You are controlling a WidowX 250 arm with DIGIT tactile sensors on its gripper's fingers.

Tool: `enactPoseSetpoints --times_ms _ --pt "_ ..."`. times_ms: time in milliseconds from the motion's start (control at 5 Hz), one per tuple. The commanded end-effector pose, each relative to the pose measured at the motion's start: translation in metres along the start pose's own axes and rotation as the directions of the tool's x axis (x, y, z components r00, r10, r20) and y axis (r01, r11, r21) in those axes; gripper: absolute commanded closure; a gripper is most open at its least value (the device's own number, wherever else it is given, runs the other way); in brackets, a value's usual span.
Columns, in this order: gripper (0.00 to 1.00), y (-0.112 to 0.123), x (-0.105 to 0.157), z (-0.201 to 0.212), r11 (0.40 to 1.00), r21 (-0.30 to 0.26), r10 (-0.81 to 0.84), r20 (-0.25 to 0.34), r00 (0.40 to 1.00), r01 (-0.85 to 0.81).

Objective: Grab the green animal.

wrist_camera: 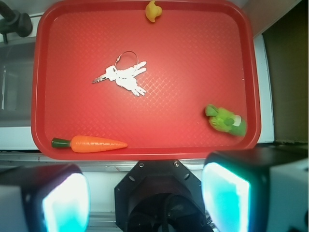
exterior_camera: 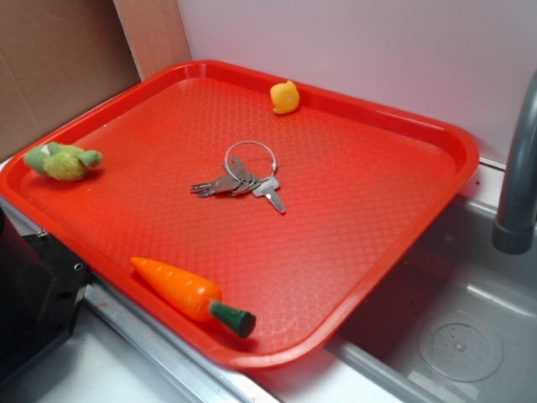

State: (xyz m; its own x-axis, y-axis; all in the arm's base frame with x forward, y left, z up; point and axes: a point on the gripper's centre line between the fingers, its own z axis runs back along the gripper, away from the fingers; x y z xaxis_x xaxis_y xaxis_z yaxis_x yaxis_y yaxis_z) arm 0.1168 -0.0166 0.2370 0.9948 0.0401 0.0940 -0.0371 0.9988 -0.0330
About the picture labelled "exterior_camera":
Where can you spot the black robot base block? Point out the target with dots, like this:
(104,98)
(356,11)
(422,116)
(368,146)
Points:
(42,284)

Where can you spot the green plush animal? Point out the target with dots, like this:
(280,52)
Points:
(62,162)

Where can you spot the red plastic tray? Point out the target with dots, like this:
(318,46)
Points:
(360,183)

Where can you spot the silver key bunch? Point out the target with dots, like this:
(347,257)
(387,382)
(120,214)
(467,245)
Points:
(239,180)

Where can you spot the yellow rubber duck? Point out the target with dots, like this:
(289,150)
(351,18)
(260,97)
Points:
(285,97)

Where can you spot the orange toy carrot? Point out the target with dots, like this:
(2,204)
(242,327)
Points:
(193,295)

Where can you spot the grey toy sink basin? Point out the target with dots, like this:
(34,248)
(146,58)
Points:
(454,321)

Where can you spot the grey faucet spout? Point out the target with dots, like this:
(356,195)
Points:
(513,228)

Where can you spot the brown cardboard panel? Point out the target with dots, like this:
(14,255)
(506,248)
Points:
(60,59)

